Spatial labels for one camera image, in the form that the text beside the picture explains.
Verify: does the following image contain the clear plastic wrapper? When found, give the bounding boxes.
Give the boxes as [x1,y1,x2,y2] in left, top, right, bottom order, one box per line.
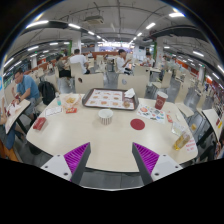
[171,121,186,136]

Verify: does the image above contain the white paper napkin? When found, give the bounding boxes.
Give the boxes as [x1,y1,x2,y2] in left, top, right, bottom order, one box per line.
[123,87,136,99]

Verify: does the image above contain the person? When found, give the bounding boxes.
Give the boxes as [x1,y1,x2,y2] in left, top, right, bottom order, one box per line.
[69,48,91,75]
[55,54,72,79]
[12,68,42,121]
[0,98,18,152]
[115,48,133,75]
[142,51,156,68]

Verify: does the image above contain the beige chair with round hole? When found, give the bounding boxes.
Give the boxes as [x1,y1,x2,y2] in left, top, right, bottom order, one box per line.
[74,72,105,95]
[116,73,149,99]

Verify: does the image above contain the black backpack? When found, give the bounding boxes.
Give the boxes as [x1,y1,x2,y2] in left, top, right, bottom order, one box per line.
[37,80,57,106]

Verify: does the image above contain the small red sauce packet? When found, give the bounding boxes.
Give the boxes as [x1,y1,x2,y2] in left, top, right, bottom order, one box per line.
[65,107,78,115]

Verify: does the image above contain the colourful sticker sheet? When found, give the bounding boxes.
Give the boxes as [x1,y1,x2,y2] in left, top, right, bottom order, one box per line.
[136,103,167,125]

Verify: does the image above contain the dark tray with paper liner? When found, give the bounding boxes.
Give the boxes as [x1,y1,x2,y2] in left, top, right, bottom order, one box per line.
[81,87,140,111]

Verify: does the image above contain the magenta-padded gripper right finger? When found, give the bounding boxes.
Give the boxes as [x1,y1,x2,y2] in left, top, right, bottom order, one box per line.
[131,142,184,186]

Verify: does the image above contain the flat round red coaster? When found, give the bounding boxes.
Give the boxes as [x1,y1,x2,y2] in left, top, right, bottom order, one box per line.
[129,118,146,131]

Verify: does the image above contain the flat red pouch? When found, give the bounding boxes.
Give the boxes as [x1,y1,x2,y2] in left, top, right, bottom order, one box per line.
[32,116,47,131]

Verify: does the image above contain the red paper cup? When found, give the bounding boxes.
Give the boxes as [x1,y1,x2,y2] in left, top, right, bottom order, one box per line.
[154,90,169,111]

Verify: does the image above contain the ceiling air conditioner unit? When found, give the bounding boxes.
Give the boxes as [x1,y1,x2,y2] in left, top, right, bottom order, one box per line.
[83,14,105,25]

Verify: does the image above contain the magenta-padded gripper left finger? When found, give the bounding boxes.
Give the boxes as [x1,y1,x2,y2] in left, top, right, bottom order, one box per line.
[40,142,92,186]

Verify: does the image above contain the clear bottle with tan cap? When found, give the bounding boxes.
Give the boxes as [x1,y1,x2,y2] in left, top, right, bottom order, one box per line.
[172,129,192,152]

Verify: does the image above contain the beige chairs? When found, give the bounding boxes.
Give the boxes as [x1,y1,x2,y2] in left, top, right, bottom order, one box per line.
[31,54,208,101]

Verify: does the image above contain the ceiling lights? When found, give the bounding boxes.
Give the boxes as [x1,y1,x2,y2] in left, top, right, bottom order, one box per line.
[2,11,224,83]

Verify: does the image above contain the small clear bottle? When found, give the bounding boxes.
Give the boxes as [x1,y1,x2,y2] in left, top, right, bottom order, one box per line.
[54,92,63,107]

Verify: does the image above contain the white paper receipt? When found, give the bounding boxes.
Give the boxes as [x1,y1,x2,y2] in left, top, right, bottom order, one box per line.
[44,105,64,118]

